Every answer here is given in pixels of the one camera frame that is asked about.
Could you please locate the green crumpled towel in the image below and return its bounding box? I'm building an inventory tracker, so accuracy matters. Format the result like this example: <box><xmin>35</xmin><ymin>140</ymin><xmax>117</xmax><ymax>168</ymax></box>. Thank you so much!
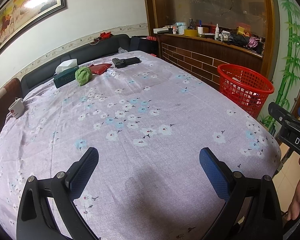
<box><xmin>75</xmin><ymin>67</ymin><xmax>92</xmax><ymax>86</ymax></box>

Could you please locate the red plastic mesh basket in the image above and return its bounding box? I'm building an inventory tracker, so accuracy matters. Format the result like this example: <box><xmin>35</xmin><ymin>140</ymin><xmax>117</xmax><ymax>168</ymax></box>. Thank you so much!
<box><xmin>217</xmin><ymin>64</ymin><xmax>274</xmax><ymax>118</ymax></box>

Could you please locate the red cloth on sofa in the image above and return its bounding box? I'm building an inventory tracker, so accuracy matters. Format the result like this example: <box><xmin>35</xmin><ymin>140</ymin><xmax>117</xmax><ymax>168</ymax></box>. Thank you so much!
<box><xmin>98</xmin><ymin>31</ymin><xmax>112</xmax><ymax>41</ymax></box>

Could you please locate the dark green tissue box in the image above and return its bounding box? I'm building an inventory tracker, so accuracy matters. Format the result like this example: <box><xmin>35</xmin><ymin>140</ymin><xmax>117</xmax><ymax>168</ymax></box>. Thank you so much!
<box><xmin>53</xmin><ymin>59</ymin><xmax>78</xmax><ymax>88</ymax></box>

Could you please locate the wooden brick-pattern cabinet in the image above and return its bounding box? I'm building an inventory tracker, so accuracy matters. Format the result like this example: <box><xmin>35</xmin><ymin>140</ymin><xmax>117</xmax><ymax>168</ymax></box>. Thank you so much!
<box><xmin>157</xmin><ymin>34</ymin><xmax>262</xmax><ymax>90</ymax></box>

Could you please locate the yellow tape roll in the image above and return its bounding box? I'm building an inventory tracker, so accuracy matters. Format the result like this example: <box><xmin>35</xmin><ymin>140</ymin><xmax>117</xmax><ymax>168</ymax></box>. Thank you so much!
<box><xmin>184</xmin><ymin>29</ymin><xmax>198</xmax><ymax>37</ymax></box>

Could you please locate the white spray bottle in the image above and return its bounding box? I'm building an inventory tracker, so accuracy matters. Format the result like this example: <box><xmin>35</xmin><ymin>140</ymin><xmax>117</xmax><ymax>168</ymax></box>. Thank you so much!
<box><xmin>215</xmin><ymin>24</ymin><xmax>219</xmax><ymax>40</ymax></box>

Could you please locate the floral purple tablecloth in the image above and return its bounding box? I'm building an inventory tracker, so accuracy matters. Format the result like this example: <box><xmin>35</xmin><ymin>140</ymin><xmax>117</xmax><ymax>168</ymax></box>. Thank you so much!
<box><xmin>0</xmin><ymin>51</ymin><xmax>281</xmax><ymax>239</ymax></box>

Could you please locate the black leather sofa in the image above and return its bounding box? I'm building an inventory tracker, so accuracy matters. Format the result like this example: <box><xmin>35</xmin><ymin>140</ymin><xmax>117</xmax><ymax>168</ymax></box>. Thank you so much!
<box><xmin>20</xmin><ymin>33</ymin><xmax>151</xmax><ymax>98</ymax></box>

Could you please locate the red flat pouch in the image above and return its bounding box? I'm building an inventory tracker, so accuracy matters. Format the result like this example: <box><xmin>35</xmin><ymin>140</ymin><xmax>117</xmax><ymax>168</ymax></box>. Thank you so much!
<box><xmin>89</xmin><ymin>63</ymin><xmax>112</xmax><ymax>75</ymax></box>

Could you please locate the framed horse painting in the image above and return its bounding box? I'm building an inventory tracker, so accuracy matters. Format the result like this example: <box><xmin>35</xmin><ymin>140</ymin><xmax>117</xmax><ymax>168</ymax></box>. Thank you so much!
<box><xmin>0</xmin><ymin>0</ymin><xmax>65</xmax><ymax>53</ymax></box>

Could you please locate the white ceramic mug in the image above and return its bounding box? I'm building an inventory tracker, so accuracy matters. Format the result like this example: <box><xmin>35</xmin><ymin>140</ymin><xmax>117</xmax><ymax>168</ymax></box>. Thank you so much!
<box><xmin>8</xmin><ymin>98</ymin><xmax>25</xmax><ymax>119</ymax></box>

